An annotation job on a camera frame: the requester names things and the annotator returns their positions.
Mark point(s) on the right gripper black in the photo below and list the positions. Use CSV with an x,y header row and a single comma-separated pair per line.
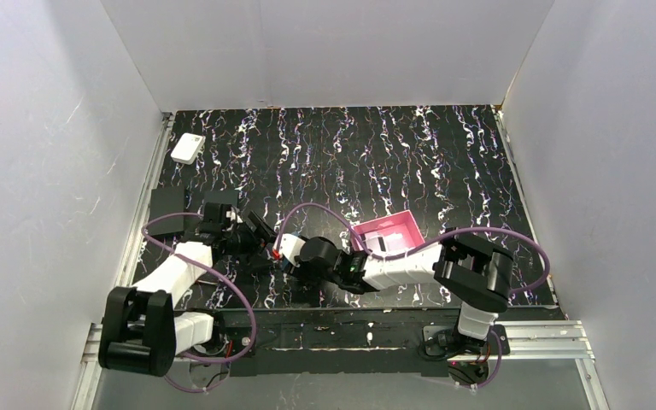
x,y
292,266

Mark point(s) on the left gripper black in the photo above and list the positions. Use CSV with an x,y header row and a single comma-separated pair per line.
x,y
251,238

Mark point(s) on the pink plastic box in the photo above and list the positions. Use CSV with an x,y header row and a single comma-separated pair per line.
x,y
403,222

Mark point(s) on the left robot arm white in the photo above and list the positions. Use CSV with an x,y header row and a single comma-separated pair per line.
x,y
142,330

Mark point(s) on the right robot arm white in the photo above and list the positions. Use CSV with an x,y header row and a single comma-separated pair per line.
x,y
471,268

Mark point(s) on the credit card in pink box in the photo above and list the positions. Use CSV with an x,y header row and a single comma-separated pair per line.
x,y
388,243

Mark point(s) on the black box near left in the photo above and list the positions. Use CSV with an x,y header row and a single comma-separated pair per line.
x,y
229,197

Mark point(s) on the black box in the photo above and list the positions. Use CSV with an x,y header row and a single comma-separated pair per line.
x,y
229,197
164,201

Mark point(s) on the black box far left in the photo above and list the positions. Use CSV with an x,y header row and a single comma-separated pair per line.
x,y
164,201

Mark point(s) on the white small device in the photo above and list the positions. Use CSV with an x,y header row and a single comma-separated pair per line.
x,y
188,146

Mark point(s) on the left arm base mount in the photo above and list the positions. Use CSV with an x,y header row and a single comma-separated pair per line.
x,y
237,342

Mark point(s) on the aluminium frame rail left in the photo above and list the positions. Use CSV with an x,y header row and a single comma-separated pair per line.
x,y
133,244

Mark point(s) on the aluminium frame rail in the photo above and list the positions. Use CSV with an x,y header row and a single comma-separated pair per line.
x,y
528,339
133,244

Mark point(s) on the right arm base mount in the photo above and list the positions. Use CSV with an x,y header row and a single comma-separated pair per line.
x,y
472,363

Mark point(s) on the aluminium frame rail front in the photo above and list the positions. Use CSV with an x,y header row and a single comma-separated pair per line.
x,y
528,339

